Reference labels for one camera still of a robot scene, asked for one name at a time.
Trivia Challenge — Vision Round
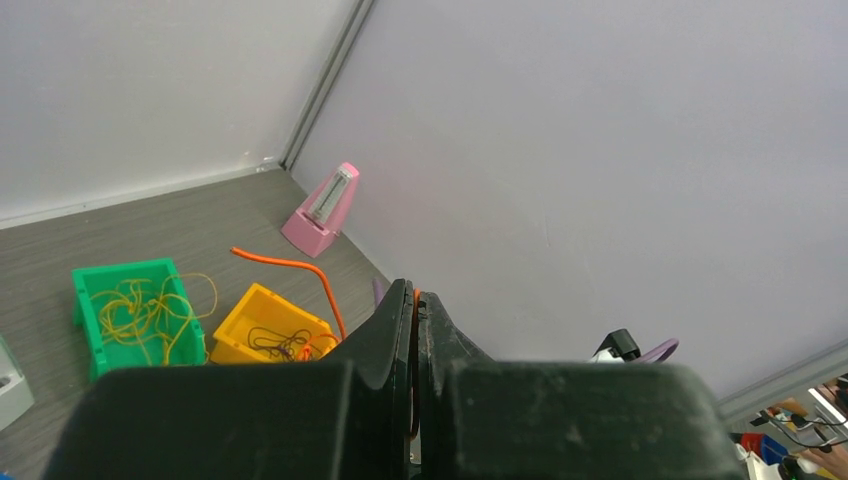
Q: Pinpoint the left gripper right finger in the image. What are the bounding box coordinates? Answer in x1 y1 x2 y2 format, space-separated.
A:
418 293 744 479

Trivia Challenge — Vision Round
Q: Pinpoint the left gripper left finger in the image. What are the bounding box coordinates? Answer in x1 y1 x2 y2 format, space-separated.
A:
44 279 413 479

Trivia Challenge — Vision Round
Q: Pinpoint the dark cable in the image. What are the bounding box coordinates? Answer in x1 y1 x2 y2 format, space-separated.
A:
246 327 314 363

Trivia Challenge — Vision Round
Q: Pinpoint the yellow cable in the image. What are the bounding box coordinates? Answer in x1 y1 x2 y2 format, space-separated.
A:
89 272 220 367

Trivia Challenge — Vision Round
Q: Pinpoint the orange plastic bin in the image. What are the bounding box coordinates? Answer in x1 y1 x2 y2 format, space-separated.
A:
210 283 340 365

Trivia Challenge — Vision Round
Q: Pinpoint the pink metronome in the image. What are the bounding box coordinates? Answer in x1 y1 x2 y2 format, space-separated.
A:
280 162 360 258

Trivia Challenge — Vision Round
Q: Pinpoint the green plastic bin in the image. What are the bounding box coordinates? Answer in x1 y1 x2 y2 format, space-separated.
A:
71 258 219 381

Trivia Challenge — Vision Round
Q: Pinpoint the white metronome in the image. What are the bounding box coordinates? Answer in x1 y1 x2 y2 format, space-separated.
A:
0 338 34 430

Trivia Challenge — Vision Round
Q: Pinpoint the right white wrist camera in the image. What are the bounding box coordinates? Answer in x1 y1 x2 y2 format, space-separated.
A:
588 328 641 363

